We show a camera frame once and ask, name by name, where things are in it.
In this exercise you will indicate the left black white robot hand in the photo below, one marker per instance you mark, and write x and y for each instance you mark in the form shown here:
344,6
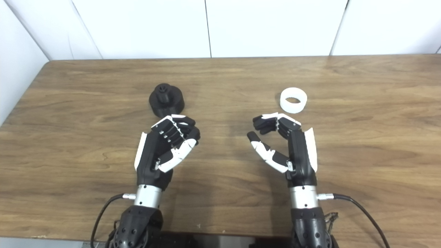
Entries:
151,155

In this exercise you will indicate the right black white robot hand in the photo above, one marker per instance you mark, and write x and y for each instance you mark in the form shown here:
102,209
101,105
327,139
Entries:
301,155

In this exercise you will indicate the round black plastic part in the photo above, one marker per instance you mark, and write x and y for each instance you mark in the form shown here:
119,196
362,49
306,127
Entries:
167,100

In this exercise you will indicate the black robot torso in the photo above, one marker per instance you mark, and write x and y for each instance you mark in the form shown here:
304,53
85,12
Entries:
179,241

